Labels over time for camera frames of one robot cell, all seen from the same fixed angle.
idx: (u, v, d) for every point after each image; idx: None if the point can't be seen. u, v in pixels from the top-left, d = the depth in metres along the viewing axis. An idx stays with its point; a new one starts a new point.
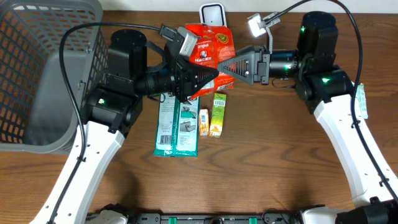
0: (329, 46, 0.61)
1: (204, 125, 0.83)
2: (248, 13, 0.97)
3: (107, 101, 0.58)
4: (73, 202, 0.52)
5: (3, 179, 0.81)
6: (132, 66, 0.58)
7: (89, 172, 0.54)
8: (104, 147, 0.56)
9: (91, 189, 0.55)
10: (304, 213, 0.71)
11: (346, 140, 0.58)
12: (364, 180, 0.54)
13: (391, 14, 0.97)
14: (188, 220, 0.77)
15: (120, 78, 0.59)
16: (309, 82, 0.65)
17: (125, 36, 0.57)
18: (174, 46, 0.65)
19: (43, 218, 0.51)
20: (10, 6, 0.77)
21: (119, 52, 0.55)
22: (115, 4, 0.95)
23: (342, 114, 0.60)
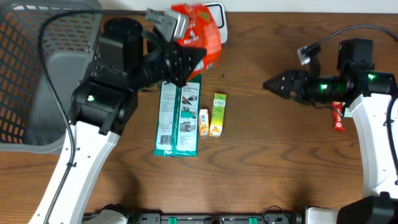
0: (367, 53, 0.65)
1: (204, 125, 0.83)
2: (248, 13, 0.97)
3: (97, 99, 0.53)
4: (64, 210, 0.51)
5: (2, 179, 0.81)
6: (127, 56, 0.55)
7: (79, 178, 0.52)
8: (94, 151, 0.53)
9: (84, 195, 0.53)
10: (308, 209, 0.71)
11: (375, 137, 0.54)
12: (382, 177, 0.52)
13: (392, 14, 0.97)
14: (188, 220, 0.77)
15: (114, 70, 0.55)
16: (352, 74, 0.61)
17: (118, 25, 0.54)
18: (168, 30, 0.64)
19: None
20: (10, 6, 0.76)
21: (112, 40, 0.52)
22: (115, 4, 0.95)
23: (377, 109, 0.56)
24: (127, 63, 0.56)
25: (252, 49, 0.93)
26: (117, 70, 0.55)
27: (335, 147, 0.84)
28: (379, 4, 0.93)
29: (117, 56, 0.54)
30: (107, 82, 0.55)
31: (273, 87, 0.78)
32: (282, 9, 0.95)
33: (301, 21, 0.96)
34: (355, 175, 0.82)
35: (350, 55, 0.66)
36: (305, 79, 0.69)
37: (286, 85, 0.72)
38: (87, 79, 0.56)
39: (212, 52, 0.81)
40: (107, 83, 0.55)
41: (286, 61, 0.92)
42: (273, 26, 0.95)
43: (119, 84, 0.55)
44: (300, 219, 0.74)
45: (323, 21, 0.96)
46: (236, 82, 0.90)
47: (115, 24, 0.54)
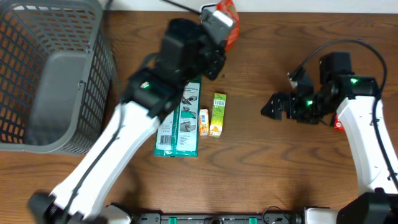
0: (346, 64, 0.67)
1: (204, 125, 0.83)
2: (248, 13, 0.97)
3: (152, 87, 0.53)
4: (99, 179, 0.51)
5: (2, 179, 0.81)
6: (185, 56, 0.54)
7: (120, 152, 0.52)
8: (137, 132, 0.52)
9: (117, 170, 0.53)
10: (306, 210, 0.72)
11: (363, 137, 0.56)
12: (375, 174, 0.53)
13: (392, 15, 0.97)
14: (188, 220, 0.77)
15: (168, 65, 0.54)
16: (336, 81, 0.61)
17: (181, 26, 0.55)
18: (216, 30, 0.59)
19: (70, 186, 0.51)
20: (10, 6, 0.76)
21: (173, 39, 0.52)
22: (115, 4, 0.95)
23: (363, 111, 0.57)
24: (183, 63, 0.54)
25: (253, 49, 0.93)
26: (171, 66, 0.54)
27: (334, 147, 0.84)
28: (379, 4, 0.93)
29: (175, 54, 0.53)
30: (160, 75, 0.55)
31: (270, 111, 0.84)
32: (282, 9, 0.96)
33: (301, 21, 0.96)
34: (354, 175, 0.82)
35: (331, 66, 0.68)
36: (291, 99, 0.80)
37: (275, 107, 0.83)
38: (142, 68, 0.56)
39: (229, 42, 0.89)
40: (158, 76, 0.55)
41: (286, 61, 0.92)
42: (273, 26, 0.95)
43: (171, 79, 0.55)
44: (300, 220, 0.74)
45: (323, 21, 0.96)
46: (236, 82, 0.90)
47: (180, 25, 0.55)
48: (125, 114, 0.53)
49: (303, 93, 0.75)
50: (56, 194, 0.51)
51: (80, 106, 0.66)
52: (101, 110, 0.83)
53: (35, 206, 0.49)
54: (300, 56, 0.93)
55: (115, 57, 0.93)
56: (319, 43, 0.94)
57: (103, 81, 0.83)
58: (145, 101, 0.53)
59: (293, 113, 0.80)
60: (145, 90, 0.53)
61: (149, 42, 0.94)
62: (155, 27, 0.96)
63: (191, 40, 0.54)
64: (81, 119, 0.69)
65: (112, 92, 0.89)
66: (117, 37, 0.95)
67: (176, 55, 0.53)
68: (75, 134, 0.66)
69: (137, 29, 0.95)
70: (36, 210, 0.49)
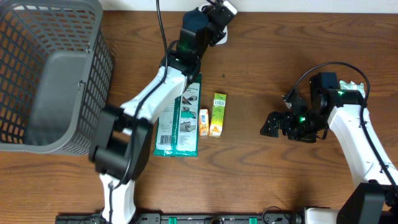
0: (334, 81, 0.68)
1: (204, 125, 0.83)
2: (248, 13, 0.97)
3: (181, 60, 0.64)
4: (153, 104, 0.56)
5: (2, 178, 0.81)
6: (198, 40, 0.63)
7: (167, 93, 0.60)
8: (179, 81, 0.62)
9: (160, 109, 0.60)
10: (307, 209, 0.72)
11: (353, 135, 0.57)
12: (367, 169, 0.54)
13: (391, 14, 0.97)
14: (188, 220, 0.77)
15: (186, 48, 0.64)
16: (324, 93, 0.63)
17: (194, 15, 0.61)
18: (222, 17, 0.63)
19: (131, 105, 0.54)
20: (10, 6, 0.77)
21: (188, 28, 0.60)
22: (115, 5, 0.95)
23: (351, 114, 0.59)
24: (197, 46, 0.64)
25: (253, 49, 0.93)
26: (189, 48, 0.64)
27: (335, 148, 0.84)
28: (379, 4, 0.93)
29: (191, 40, 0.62)
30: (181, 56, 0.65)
31: (267, 129, 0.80)
32: (282, 9, 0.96)
33: (301, 21, 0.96)
34: None
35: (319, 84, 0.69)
36: (286, 117, 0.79)
37: (270, 126, 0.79)
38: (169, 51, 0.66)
39: None
40: (181, 57, 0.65)
41: (286, 61, 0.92)
42: (273, 26, 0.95)
43: (190, 58, 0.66)
44: (300, 220, 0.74)
45: (323, 21, 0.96)
46: (236, 82, 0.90)
47: (192, 14, 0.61)
48: (168, 70, 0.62)
49: (297, 112, 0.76)
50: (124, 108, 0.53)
51: (80, 106, 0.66)
52: (101, 110, 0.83)
53: (105, 113, 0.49)
54: (300, 56, 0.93)
55: (115, 57, 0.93)
56: (318, 43, 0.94)
57: (103, 81, 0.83)
58: (176, 70, 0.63)
59: (288, 130, 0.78)
60: (176, 63, 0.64)
61: (149, 42, 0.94)
62: (155, 27, 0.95)
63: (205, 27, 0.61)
64: (81, 119, 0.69)
65: (112, 92, 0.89)
66: (117, 37, 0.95)
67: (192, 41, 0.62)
68: (76, 134, 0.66)
69: (137, 29, 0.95)
70: (104, 117, 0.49)
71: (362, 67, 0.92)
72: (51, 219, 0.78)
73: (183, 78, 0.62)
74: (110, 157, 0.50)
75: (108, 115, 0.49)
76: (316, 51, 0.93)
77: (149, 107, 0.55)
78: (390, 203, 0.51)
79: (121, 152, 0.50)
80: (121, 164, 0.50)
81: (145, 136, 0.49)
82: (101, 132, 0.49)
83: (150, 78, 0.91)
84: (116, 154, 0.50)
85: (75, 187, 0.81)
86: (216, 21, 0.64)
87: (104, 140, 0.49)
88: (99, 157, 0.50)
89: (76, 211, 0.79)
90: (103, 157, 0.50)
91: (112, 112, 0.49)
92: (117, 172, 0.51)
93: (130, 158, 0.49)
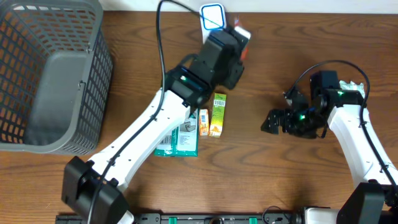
0: (334, 80, 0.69)
1: (204, 125, 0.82)
2: (249, 13, 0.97)
3: (193, 76, 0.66)
4: (136, 150, 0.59)
5: (2, 179, 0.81)
6: (219, 61, 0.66)
7: (156, 131, 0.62)
8: (174, 115, 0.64)
9: (146, 153, 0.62)
10: (307, 210, 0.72)
11: (353, 135, 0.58)
12: (367, 169, 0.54)
13: (391, 15, 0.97)
14: (188, 220, 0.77)
15: (205, 65, 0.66)
16: (324, 94, 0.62)
17: (221, 35, 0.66)
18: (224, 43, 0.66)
19: (110, 153, 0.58)
20: (10, 6, 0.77)
21: (215, 42, 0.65)
22: (115, 5, 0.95)
23: (351, 114, 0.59)
24: (217, 67, 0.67)
25: (252, 49, 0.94)
26: (207, 66, 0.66)
27: (334, 148, 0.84)
28: (379, 5, 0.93)
29: (213, 56, 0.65)
30: (194, 71, 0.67)
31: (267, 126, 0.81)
32: (282, 9, 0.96)
33: (301, 22, 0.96)
34: None
35: (320, 83, 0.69)
36: (286, 114, 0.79)
37: (270, 122, 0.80)
38: (182, 66, 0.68)
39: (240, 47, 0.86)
40: (191, 75, 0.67)
41: (285, 61, 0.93)
42: (273, 26, 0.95)
43: (205, 77, 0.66)
44: (300, 220, 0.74)
45: (323, 21, 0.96)
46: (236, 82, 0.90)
47: (219, 33, 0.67)
48: (164, 101, 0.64)
49: (297, 109, 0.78)
50: (93, 161, 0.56)
51: (80, 106, 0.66)
52: (101, 110, 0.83)
53: (72, 169, 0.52)
54: (300, 56, 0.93)
55: (115, 57, 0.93)
56: (318, 44, 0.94)
57: (103, 81, 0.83)
58: (183, 91, 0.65)
59: (288, 127, 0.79)
60: (184, 84, 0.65)
61: (149, 42, 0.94)
62: (156, 28, 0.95)
63: (221, 48, 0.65)
64: (81, 119, 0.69)
65: (112, 92, 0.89)
66: (117, 37, 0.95)
67: (211, 61, 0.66)
68: (76, 134, 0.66)
69: (137, 29, 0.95)
70: (71, 173, 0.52)
71: (362, 68, 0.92)
72: (51, 219, 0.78)
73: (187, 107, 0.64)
74: (81, 205, 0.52)
75: (74, 172, 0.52)
76: (316, 52, 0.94)
77: (125, 160, 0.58)
78: (390, 203, 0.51)
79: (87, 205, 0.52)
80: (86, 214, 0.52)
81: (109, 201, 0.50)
82: (71, 185, 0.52)
83: (150, 78, 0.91)
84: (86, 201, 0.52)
85: None
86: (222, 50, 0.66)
87: (72, 192, 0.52)
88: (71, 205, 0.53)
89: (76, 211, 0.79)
90: (75, 205, 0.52)
91: (79, 169, 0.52)
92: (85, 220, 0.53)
93: (89, 215, 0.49)
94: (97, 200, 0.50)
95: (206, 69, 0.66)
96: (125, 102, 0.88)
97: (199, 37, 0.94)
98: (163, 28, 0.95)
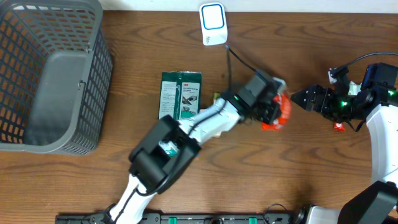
0: (392, 78, 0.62)
1: None
2: (249, 12, 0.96)
3: (239, 99, 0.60)
4: (208, 128, 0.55)
5: (2, 179, 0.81)
6: (260, 98, 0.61)
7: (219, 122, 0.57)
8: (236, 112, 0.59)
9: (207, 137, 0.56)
10: (311, 210, 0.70)
11: (388, 135, 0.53)
12: (390, 172, 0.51)
13: (392, 14, 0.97)
14: (188, 220, 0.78)
15: (250, 95, 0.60)
16: (372, 89, 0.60)
17: (265, 76, 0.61)
18: (263, 88, 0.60)
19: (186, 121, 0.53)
20: (10, 6, 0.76)
21: (261, 78, 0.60)
22: (115, 5, 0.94)
23: (394, 116, 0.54)
24: (260, 99, 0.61)
25: (252, 49, 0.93)
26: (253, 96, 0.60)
27: (335, 148, 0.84)
28: (379, 4, 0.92)
29: (257, 89, 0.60)
30: (241, 94, 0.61)
31: (302, 99, 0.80)
32: (282, 9, 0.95)
33: (301, 22, 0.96)
34: (354, 175, 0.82)
35: (372, 77, 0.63)
36: (326, 95, 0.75)
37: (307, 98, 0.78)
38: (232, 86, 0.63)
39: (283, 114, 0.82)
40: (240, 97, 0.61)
41: (286, 61, 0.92)
42: (273, 26, 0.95)
43: (249, 102, 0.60)
44: (302, 216, 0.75)
45: (323, 21, 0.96)
46: (236, 82, 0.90)
47: (264, 74, 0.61)
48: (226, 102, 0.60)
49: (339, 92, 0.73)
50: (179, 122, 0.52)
51: (80, 106, 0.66)
52: (101, 110, 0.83)
53: (163, 124, 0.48)
54: (300, 56, 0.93)
55: (115, 57, 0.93)
56: (318, 44, 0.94)
57: (103, 81, 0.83)
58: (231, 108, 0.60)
59: (324, 108, 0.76)
60: (234, 101, 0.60)
61: (149, 42, 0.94)
62: (155, 27, 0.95)
63: (265, 84, 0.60)
64: (81, 119, 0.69)
65: (112, 91, 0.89)
66: (117, 37, 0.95)
67: (257, 89, 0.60)
68: (76, 133, 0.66)
69: (137, 29, 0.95)
70: (161, 127, 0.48)
71: (362, 68, 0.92)
72: (51, 219, 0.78)
73: (237, 117, 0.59)
74: (152, 163, 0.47)
75: (164, 126, 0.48)
76: (316, 52, 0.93)
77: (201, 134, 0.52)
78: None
79: (160, 164, 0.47)
80: (157, 174, 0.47)
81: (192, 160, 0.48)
82: (152, 139, 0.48)
83: (150, 78, 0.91)
84: (158, 161, 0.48)
85: (74, 187, 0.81)
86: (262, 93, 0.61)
87: (152, 145, 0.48)
88: (140, 160, 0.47)
89: (76, 211, 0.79)
90: (145, 161, 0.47)
91: (169, 125, 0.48)
92: (148, 180, 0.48)
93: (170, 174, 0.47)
94: (180, 158, 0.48)
95: (251, 97, 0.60)
96: (125, 102, 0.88)
97: (199, 37, 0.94)
98: (163, 28, 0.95)
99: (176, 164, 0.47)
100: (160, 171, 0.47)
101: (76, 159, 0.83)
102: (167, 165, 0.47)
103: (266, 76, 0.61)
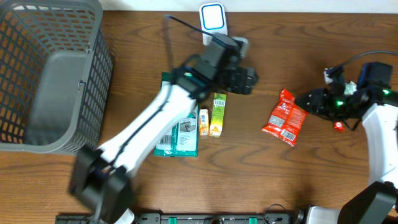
0: (386, 76, 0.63)
1: (204, 125, 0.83)
2: (249, 12, 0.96)
3: (193, 73, 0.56)
4: (145, 140, 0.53)
5: (2, 179, 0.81)
6: (221, 65, 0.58)
7: (163, 123, 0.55)
8: (181, 107, 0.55)
9: (155, 140, 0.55)
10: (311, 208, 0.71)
11: (384, 136, 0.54)
12: (387, 171, 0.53)
13: (392, 15, 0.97)
14: (188, 220, 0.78)
15: (204, 65, 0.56)
16: (367, 89, 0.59)
17: (219, 42, 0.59)
18: (220, 54, 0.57)
19: (117, 143, 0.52)
20: (10, 6, 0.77)
21: (216, 43, 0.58)
22: (115, 5, 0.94)
23: (390, 115, 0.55)
24: (221, 66, 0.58)
25: (252, 50, 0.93)
26: (208, 63, 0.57)
27: (335, 148, 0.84)
28: (380, 4, 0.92)
29: (216, 54, 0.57)
30: (197, 65, 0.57)
31: (305, 103, 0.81)
32: (282, 9, 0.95)
33: (301, 22, 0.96)
34: (354, 175, 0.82)
35: (368, 76, 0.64)
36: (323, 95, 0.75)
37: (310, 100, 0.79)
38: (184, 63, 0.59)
39: (288, 119, 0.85)
40: (194, 71, 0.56)
41: (286, 62, 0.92)
42: (273, 26, 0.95)
43: (206, 73, 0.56)
44: (301, 216, 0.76)
45: (323, 21, 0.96)
46: None
47: (218, 40, 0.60)
48: (171, 93, 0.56)
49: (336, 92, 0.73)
50: (105, 148, 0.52)
51: (80, 106, 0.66)
52: (101, 110, 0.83)
53: (82, 157, 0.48)
54: (300, 56, 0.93)
55: (115, 57, 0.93)
56: (318, 44, 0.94)
57: (103, 81, 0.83)
58: (185, 86, 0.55)
59: (320, 108, 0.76)
60: (185, 79, 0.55)
61: (149, 42, 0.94)
62: (156, 27, 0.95)
63: (223, 49, 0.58)
64: (81, 119, 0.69)
65: (112, 91, 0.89)
66: (117, 37, 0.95)
67: (213, 56, 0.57)
68: (76, 133, 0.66)
69: (137, 29, 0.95)
70: (81, 161, 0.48)
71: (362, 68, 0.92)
72: (51, 219, 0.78)
73: (190, 98, 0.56)
74: (89, 196, 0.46)
75: (85, 159, 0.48)
76: (316, 52, 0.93)
77: (134, 152, 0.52)
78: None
79: (94, 195, 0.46)
80: (94, 205, 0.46)
81: (119, 190, 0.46)
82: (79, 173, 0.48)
83: (150, 78, 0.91)
84: (92, 191, 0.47)
85: None
86: (220, 60, 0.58)
87: (82, 177, 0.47)
88: (77, 196, 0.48)
89: (76, 210, 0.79)
90: (81, 195, 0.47)
91: (91, 157, 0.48)
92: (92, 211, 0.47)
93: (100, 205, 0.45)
94: (108, 187, 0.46)
95: (209, 66, 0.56)
96: (125, 102, 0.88)
97: (199, 37, 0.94)
98: (163, 28, 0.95)
99: (105, 195, 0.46)
100: (95, 202, 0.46)
101: (76, 159, 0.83)
102: (98, 196, 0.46)
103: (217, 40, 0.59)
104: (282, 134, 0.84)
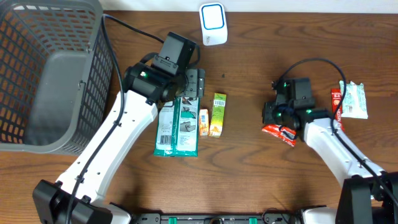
0: (306, 89, 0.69)
1: (204, 125, 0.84)
2: (249, 13, 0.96)
3: (149, 74, 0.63)
4: (110, 154, 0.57)
5: (1, 179, 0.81)
6: (181, 61, 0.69)
7: (124, 135, 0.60)
8: (140, 114, 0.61)
9: (120, 154, 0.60)
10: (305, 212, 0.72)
11: (328, 143, 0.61)
12: (347, 168, 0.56)
13: (392, 15, 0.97)
14: (188, 220, 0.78)
15: (166, 63, 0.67)
16: (296, 114, 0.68)
17: (178, 38, 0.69)
18: (180, 51, 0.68)
19: (76, 171, 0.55)
20: (10, 6, 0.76)
21: (176, 39, 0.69)
22: (115, 5, 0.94)
23: (323, 125, 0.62)
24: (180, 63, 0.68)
25: (252, 50, 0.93)
26: (170, 61, 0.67)
27: None
28: (379, 5, 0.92)
29: (176, 50, 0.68)
30: (158, 64, 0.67)
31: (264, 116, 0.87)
32: (282, 9, 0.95)
33: (301, 22, 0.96)
34: None
35: (293, 96, 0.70)
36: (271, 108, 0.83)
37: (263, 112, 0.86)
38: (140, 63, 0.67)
39: None
40: (151, 73, 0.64)
41: (286, 62, 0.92)
42: (273, 26, 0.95)
43: (170, 70, 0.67)
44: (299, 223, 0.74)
45: (323, 21, 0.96)
46: (236, 82, 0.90)
47: (175, 37, 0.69)
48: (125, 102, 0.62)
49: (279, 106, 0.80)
50: (63, 181, 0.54)
51: (80, 106, 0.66)
52: (101, 110, 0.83)
53: (41, 193, 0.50)
54: (300, 56, 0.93)
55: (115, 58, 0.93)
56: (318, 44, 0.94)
57: (103, 81, 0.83)
58: (145, 83, 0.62)
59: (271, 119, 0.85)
60: (143, 78, 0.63)
61: (148, 42, 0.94)
62: (155, 27, 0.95)
63: (183, 43, 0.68)
64: (81, 119, 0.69)
65: (112, 92, 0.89)
66: (117, 37, 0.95)
67: (173, 53, 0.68)
68: (76, 133, 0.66)
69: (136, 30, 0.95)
70: (41, 197, 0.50)
71: (362, 68, 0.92)
72: None
73: (152, 94, 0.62)
74: None
75: (43, 197, 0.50)
76: (316, 52, 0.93)
77: (94, 174, 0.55)
78: (380, 198, 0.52)
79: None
80: None
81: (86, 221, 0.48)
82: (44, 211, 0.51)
83: None
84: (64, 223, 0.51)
85: None
86: (181, 57, 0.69)
87: (48, 216, 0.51)
88: None
89: None
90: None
91: (48, 193, 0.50)
92: None
93: None
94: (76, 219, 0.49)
95: (170, 63, 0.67)
96: None
97: (199, 37, 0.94)
98: (163, 28, 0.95)
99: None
100: None
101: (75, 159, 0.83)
102: None
103: (175, 36, 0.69)
104: (282, 134, 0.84)
